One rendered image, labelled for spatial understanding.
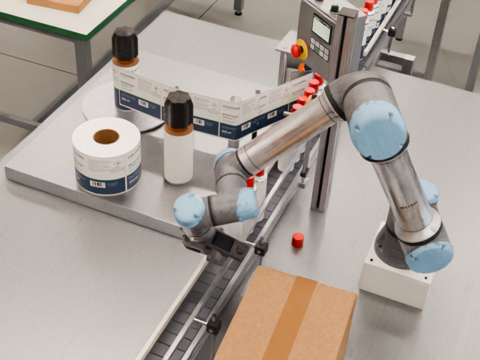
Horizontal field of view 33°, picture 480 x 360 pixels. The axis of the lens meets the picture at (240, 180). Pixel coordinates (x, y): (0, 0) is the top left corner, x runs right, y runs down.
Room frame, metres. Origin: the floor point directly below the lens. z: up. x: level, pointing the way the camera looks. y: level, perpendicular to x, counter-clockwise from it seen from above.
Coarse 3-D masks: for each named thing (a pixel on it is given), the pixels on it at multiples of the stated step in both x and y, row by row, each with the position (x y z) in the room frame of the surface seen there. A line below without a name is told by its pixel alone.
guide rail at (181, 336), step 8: (304, 144) 2.05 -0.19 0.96; (296, 152) 2.01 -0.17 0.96; (288, 168) 1.93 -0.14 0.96; (280, 176) 1.88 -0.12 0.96; (280, 184) 1.86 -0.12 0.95; (272, 192) 1.81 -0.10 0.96; (264, 208) 1.74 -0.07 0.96; (248, 232) 1.64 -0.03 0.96; (240, 240) 1.60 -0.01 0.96; (224, 264) 1.51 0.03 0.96; (224, 272) 1.49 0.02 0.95; (216, 280) 1.45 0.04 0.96; (208, 288) 1.42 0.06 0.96; (208, 296) 1.40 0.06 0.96; (200, 304) 1.37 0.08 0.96; (192, 312) 1.34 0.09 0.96; (192, 320) 1.31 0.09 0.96; (184, 328) 1.29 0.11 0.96; (176, 344) 1.24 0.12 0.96; (168, 352) 1.21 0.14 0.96
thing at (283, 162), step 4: (292, 152) 2.01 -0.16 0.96; (284, 156) 2.00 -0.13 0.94; (288, 156) 2.00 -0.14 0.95; (292, 156) 2.01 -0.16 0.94; (280, 160) 2.01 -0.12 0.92; (284, 160) 2.00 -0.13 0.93; (288, 160) 2.00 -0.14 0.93; (280, 164) 2.01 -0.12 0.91; (284, 164) 2.00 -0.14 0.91; (280, 168) 2.01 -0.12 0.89; (284, 168) 2.00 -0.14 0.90; (292, 168) 2.01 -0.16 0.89
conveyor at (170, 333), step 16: (272, 176) 1.98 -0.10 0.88; (288, 176) 1.99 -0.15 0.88; (272, 208) 1.83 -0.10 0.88; (256, 224) 1.76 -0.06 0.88; (224, 256) 1.62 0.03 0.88; (208, 272) 1.56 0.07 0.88; (192, 288) 1.49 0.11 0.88; (224, 288) 1.50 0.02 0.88; (192, 304) 1.44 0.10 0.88; (208, 304) 1.44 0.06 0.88; (176, 320) 1.38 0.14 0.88; (160, 336) 1.32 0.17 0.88; (176, 336) 1.33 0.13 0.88; (192, 336) 1.33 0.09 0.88; (160, 352) 1.27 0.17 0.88; (176, 352) 1.28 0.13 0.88
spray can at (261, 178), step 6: (258, 174) 1.77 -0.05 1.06; (264, 174) 1.78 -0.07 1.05; (258, 180) 1.76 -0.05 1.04; (264, 180) 1.77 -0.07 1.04; (258, 186) 1.76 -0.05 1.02; (264, 186) 1.77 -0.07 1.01; (258, 192) 1.76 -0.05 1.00; (264, 192) 1.77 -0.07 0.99; (258, 198) 1.76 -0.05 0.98; (264, 198) 1.78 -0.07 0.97; (258, 204) 1.76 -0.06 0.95; (258, 222) 1.76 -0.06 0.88
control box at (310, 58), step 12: (312, 0) 2.01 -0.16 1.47; (324, 0) 2.02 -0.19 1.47; (336, 0) 2.02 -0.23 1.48; (300, 12) 2.03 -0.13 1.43; (312, 12) 1.98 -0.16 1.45; (324, 12) 1.95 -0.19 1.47; (360, 12) 1.96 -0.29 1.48; (300, 24) 2.02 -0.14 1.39; (360, 24) 1.94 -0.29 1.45; (300, 36) 2.02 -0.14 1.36; (360, 36) 1.94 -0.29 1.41; (360, 48) 1.95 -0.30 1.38; (312, 60) 1.96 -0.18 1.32; (324, 60) 1.92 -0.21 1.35; (324, 72) 1.91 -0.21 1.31
